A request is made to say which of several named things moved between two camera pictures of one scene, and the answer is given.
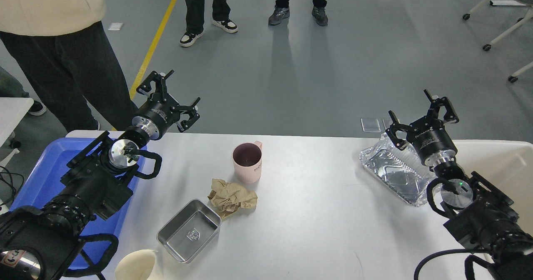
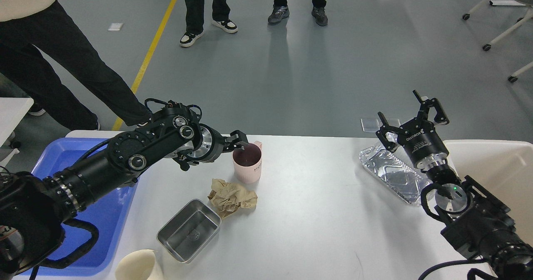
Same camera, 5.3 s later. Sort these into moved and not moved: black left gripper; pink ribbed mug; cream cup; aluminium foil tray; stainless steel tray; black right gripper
Moved: black right gripper; black left gripper
Not moved: stainless steel tray; aluminium foil tray; pink ribbed mug; cream cup
